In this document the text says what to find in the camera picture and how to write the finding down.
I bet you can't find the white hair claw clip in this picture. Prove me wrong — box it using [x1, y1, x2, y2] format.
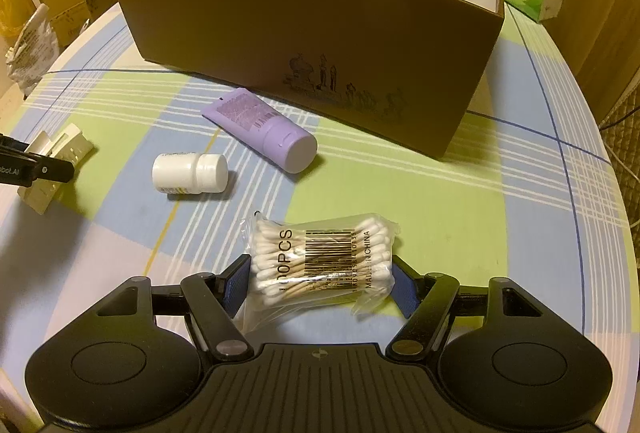
[17, 123, 93, 215]

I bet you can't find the cotton swabs plastic bag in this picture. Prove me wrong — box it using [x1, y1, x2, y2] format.
[246, 212, 399, 316]

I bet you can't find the white pill bottle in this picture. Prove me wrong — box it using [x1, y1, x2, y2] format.
[152, 153, 229, 194]

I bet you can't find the purple cream tube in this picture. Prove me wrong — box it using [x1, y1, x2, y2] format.
[202, 88, 318, 174]

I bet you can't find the plaid tablecloth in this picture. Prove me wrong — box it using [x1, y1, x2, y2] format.
[1, 7, 639, 432]

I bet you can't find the brown cardboard storage box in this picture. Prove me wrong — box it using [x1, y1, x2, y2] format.
[118, 0, 504, 158]

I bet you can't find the quilted olive chair cover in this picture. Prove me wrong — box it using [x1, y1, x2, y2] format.
[600, 85, 640, 245]

